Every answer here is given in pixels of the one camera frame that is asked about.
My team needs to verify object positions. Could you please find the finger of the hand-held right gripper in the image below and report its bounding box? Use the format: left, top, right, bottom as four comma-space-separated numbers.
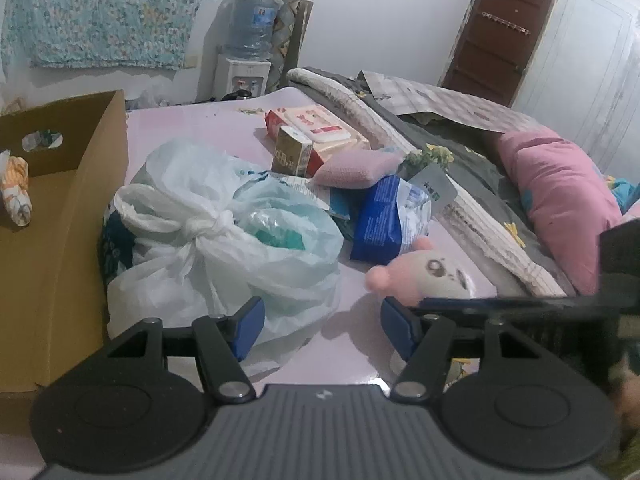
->
419, 293, 603, 314

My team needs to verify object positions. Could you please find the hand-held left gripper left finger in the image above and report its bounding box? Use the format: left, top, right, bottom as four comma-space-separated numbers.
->
107, 296, 266, 403

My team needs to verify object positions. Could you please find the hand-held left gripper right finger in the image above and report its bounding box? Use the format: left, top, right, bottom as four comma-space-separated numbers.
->
381, 297, 540, 403

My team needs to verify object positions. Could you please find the pink white plush toy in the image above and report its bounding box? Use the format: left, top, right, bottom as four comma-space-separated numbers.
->
365, 236, 483, 311

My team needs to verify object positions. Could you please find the blue tissue packet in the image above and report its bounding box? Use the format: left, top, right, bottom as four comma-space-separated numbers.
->
349, 174, 433, 263

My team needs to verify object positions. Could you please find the teal white wipes packet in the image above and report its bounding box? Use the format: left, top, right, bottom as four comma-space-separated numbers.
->
270, 170, 351, 223

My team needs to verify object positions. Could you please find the pink sponge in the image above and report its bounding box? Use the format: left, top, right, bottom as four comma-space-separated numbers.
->
311, 149, 405, 192

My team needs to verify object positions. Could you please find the brown cardboard box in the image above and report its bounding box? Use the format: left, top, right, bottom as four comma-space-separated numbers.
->
0, 90, 128, 436

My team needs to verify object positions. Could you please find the red white wet wipes pack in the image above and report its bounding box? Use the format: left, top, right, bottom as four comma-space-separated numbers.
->
264, 102, 372, 166

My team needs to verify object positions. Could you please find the orange white cloth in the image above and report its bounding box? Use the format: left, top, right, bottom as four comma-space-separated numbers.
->
0, 150, 33, 228

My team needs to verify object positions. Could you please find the white striped quilt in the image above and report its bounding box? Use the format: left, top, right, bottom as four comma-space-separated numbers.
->
286, 67, 568, 297

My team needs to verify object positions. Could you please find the colourful printed cloth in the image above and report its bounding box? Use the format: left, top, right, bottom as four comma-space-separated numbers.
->
605, 175, 640, 216

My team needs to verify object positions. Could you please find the white plastic bag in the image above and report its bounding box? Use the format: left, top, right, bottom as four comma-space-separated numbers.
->
102, 139, 346, 376

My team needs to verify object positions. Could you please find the pink pillow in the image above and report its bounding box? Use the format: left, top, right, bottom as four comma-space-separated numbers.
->
495, 127, 626, 296

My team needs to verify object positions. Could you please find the grey card package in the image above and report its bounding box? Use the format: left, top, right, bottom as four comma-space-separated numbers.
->
407, 164, 458, 221

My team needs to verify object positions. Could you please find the grey blanket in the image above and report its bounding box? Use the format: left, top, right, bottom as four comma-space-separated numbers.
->
295, 67, 581, 296

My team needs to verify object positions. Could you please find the green floral scrunchie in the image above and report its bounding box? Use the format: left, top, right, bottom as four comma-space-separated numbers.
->
402, 144, 456, 173

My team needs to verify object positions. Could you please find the small yellow brown carton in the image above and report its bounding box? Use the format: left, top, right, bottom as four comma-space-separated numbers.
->
271, 125, 315, 178

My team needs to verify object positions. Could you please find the white wardrobe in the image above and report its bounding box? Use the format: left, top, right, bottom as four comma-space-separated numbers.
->
510, 0, 640, 181

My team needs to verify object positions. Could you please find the checked cloth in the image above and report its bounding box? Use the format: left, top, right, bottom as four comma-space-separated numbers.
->
357, 70, 541, 133

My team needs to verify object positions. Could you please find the white water dispenser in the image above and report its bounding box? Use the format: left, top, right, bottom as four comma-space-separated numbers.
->
215, 45, 273, 102

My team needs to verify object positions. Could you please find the brown wooden door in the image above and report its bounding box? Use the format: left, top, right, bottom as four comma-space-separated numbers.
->
437, 0, 558, 108

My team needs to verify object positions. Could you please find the door hook rack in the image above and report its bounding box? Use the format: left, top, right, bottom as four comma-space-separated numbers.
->
480, 10, 531, 36

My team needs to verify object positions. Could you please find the patterned board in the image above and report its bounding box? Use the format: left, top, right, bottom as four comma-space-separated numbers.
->
270, 0, 315, 93

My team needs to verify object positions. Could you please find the teal floral curtain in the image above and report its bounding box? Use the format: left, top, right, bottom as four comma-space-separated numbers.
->
0, 0, 230, 70

